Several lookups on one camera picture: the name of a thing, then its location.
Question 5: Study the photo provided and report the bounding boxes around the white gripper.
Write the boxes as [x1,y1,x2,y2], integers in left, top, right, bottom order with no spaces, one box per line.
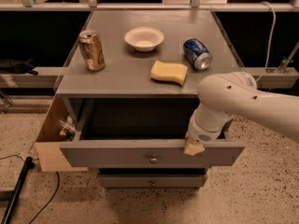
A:
[184,115,225,156]

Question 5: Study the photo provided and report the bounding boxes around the grey top drawer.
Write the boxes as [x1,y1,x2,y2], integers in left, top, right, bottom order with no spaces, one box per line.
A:
[61,97,245,168]

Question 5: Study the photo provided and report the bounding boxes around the grey drawer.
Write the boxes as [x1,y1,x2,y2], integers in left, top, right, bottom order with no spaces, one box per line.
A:
[98,175,207,188]
[61,97,245,168]

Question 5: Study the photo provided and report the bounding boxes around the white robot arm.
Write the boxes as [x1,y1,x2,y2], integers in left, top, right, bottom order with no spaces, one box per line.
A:
[184,72,299,156]

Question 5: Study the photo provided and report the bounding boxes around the grey bottom drawer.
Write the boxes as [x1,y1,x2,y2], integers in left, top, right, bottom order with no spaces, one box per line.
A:
[98,175,207,188]

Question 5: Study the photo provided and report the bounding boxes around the grey drawer cabinet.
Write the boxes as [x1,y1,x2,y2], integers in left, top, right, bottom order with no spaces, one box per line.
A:
[57,10,239,175]

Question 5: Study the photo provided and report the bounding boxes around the yellow sponge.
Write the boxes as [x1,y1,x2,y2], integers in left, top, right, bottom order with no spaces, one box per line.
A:
[150,61,188,86]

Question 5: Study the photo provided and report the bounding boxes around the blue soda can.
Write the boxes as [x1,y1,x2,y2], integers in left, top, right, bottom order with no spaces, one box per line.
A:
[183,38,212,70]

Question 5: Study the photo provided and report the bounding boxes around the white bowl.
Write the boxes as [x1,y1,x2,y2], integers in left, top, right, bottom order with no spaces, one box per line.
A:
[124,27,164,52]

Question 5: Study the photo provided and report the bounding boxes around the crumpled wrappers in box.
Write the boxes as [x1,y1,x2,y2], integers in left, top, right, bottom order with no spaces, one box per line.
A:
[59,116,77,141]

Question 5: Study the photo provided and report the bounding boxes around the cardboard box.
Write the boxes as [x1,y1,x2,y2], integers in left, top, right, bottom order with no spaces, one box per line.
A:
[35,97,88,172]

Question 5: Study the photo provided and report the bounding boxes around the gold soda can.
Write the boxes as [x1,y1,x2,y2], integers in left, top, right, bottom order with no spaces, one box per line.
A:
[78,30,105,71]

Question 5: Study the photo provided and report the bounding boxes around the black bar on floor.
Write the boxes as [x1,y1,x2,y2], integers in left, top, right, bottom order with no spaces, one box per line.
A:
[0,157,35,224]

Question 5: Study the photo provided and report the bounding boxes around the black object on shelf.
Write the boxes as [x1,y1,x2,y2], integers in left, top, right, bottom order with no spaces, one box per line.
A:
[0,59,38,76]

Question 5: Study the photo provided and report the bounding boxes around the white cable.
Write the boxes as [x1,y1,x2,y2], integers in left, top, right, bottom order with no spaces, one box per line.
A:
[255,1,278,82]

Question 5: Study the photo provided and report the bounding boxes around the black floor cable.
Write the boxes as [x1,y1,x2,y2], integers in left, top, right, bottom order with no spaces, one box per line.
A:
[0,154,61,224]

